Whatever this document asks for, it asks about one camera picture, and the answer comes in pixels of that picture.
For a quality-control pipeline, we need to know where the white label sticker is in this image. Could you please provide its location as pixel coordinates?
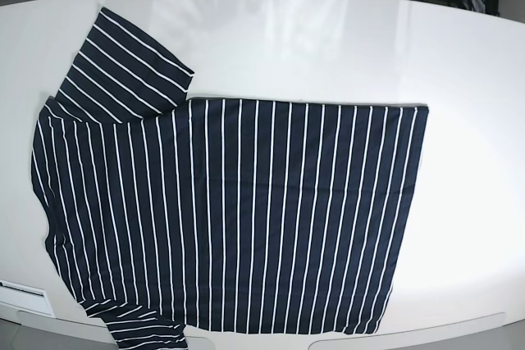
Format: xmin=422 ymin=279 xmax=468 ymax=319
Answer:
xmin=0 ymin=280 xmax=55 ymax=318

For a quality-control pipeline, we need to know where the navy white striped T-shirt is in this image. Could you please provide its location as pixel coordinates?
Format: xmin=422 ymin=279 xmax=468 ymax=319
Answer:
xmin=31 ymin=8 xmax=429 ymax=349

